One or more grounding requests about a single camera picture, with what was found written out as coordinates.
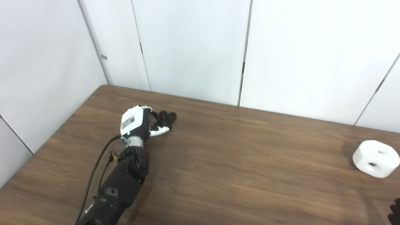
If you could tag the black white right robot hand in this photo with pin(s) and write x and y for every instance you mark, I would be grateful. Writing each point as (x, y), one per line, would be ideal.
(396, 214)

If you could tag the round white plastic piece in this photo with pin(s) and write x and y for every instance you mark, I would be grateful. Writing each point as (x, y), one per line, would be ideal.
(365, 157)

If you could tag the black plastic holder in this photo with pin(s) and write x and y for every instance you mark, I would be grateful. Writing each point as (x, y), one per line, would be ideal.
(165, 118)

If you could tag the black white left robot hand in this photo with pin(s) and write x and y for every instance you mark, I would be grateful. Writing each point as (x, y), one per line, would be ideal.
(132, 122)

